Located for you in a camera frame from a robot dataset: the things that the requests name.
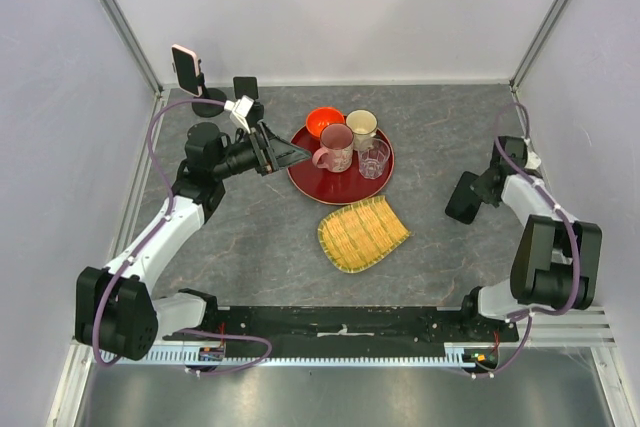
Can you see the black folding phone stand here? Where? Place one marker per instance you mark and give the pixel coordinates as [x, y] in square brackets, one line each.
[246, 87]

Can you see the pink floral mug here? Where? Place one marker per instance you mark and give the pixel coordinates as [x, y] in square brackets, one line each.
[336, 149]

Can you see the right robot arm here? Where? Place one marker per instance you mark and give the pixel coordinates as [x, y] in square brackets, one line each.
[556, 263]

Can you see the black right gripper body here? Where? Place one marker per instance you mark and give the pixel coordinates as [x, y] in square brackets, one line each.
[484, 192]

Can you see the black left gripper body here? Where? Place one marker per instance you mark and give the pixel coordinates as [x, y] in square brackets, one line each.
[263, 158]

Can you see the cream cup with dark rim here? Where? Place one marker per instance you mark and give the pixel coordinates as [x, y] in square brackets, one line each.
[364, 125]

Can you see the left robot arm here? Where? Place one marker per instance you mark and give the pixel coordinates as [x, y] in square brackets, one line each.
[115, 310]

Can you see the orange bowl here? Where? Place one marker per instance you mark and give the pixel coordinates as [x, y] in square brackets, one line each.
[319, 118]

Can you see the woven bamboo mat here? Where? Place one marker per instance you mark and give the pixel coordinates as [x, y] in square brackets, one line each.
[356, 237]

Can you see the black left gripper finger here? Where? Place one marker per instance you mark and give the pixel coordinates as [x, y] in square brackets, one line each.
[280, 137]
[289, 155]

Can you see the clear glass tumbler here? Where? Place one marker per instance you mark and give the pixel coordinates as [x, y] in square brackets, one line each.
[373, 159]

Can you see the round red tray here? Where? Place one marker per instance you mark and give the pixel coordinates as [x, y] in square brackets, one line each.
[344, 187]

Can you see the pink-cased smartphone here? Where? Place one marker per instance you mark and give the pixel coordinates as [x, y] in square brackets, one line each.
[186, 65]

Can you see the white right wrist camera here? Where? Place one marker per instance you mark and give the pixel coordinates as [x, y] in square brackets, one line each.
[533, 161]

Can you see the grey slotted cable duct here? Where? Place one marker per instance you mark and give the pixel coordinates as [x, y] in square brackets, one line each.
[199, 356]

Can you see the aluminium frame rail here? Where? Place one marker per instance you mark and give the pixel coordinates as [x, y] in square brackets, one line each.
[578, 328]

